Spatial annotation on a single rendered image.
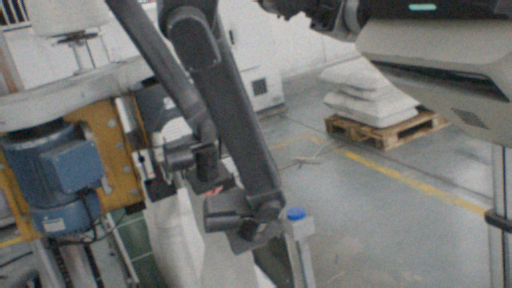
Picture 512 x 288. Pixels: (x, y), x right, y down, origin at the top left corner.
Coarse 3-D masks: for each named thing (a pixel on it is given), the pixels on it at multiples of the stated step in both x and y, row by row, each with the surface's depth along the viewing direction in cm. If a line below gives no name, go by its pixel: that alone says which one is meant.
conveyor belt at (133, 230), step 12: (120, 216) 284; (132, 216) 281; (120, 228) 270; (132, 228) 267; (144, 228) 264; (132, 240) 254; (144, 240) 252; (132, 252) 243; (144, 252) 240; (132, 264) 232; (144, 264) 230; (156, 264) 228; (144, 276) 220; (156, 276) 218
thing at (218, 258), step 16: (192, 192) 138; (192, 208) 144; (208, 240) 140; (224, 240) 124; (208, 256) 138; (224, 256) 130; (240, 256) 107; (208, 272) 135; (224, 272) 128; (240, 272) 113; (256, 272) 100
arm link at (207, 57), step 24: (168, 24) 47; (192, 24) 46; (216, 24) 53; (192, 48) 49; (216, 48) 50; (192, 72) 55; (216, 72) 55; (216, 96) 59; (240, 96) 59; (216, 120) 62; (240, 120) 63; (240, 144) 66; (264, 144) 69; (240, 168) 71; (264, 168) 72; (264, 192) 75
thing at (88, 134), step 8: (88, 128) 120; (80, 136) 115; (88, 136) 109; (96, 136) 118; (96, 144) 117; (104, 168) 119; (104, 176) 113; (96, 184) 113; (104, 184) 113; (104, 192) 115
